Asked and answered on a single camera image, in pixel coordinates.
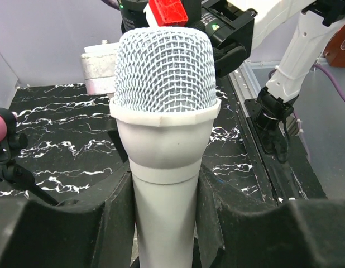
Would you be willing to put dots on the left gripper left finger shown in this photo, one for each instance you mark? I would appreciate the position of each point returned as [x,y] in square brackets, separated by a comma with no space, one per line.
[93,229]

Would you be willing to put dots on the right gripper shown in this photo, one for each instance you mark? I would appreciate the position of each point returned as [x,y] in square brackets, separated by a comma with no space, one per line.
[227,62]

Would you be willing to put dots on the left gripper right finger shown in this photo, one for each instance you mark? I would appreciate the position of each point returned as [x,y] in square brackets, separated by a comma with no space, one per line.
[236,230]

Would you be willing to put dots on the white microphone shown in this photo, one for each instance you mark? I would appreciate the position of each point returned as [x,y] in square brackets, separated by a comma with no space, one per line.
[165,105]

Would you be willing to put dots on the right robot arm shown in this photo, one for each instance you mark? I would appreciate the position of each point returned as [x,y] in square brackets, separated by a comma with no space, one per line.
[291,32]

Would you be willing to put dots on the black tripod mic stand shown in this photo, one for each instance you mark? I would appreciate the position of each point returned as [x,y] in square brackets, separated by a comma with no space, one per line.
[11,172]

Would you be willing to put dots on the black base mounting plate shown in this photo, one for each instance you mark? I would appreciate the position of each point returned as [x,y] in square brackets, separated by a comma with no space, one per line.
[285,160]

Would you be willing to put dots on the pink wedge-shaped case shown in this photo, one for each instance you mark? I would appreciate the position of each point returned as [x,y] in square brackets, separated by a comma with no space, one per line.
[98,63]

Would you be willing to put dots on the aluminium frame rail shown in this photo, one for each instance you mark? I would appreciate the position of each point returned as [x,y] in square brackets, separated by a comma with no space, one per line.
[243,84]

